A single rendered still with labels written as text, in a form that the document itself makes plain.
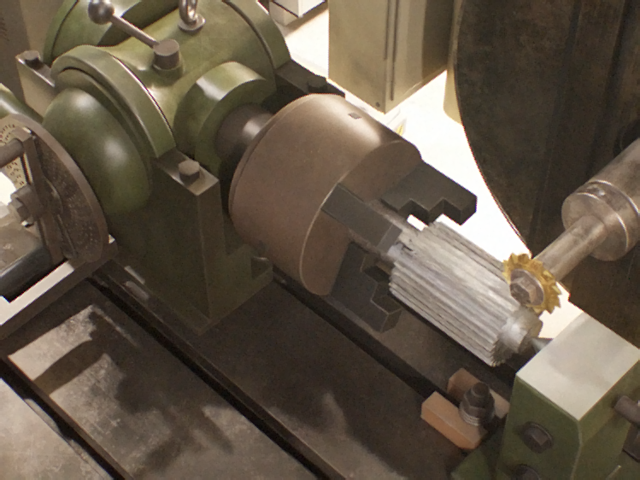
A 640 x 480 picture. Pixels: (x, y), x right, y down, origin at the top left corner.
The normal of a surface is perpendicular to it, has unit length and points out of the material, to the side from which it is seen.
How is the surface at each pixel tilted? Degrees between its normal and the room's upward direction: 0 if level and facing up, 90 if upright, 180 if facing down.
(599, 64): 90
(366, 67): 90
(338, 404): 0
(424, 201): 5
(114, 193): 87
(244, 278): 90
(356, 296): 65
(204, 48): 24
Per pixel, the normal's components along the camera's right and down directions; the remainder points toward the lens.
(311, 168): -0.33, -0.33
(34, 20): 0.80, 0.45
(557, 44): -0.70, 0.54
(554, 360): 0.00, -0.66
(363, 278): -0.63, 0.21
